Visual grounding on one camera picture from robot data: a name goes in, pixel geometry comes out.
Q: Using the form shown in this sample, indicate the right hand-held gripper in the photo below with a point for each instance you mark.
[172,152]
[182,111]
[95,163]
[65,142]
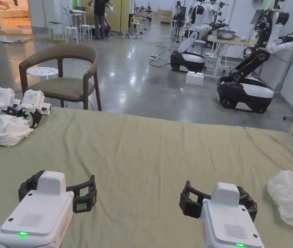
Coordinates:
[229,227]

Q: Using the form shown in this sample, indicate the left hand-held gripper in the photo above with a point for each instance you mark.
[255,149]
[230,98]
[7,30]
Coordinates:
[33,222]

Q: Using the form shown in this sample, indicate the white plastic bag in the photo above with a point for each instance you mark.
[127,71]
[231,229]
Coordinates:
[291,191]

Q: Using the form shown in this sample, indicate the white crumpled cloth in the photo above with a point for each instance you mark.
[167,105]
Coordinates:
[7,130]

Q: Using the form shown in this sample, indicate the bed with pale green sheet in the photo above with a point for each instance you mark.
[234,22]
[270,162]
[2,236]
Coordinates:
[141,155]

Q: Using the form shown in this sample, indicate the spare hand-held gripper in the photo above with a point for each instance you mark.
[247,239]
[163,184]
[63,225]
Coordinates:
[2,97]
[33,100]

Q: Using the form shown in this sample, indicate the brown wooden armchair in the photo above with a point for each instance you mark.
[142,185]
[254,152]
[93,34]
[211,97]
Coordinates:
[61,87]

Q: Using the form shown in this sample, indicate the white and black wheeled robot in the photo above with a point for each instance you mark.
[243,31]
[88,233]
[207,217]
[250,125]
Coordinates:
[247,90]
[187,58]

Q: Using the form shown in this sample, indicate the white box on floor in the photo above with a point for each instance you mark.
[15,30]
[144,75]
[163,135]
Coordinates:
[194,78]

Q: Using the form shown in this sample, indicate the white power strip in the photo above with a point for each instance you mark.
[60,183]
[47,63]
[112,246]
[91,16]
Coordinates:
[153,56]

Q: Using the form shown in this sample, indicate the beige sofa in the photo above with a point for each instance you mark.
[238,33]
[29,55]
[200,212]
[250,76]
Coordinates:
[14,10]

